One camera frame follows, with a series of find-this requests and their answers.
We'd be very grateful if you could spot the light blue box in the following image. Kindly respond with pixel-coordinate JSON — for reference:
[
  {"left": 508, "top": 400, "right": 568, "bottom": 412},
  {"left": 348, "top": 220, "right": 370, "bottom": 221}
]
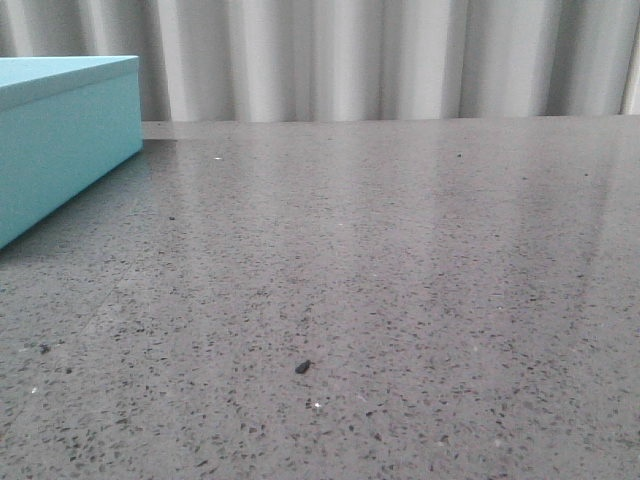
[{"left": 1, "top": 55, "right": 143, "bottom": 245}]

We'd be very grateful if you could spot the small black debris piece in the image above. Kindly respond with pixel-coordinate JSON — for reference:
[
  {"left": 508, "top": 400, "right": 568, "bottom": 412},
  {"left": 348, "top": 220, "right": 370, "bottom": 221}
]
[{"left": 295, "top": 360, "right": 312, "bottom": 374}]

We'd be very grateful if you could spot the grey pleated curtain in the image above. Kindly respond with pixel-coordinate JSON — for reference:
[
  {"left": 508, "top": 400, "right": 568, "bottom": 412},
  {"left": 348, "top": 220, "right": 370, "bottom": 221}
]
[{"left": 1, "top": 1, "right": 639, "bottom": 122}]

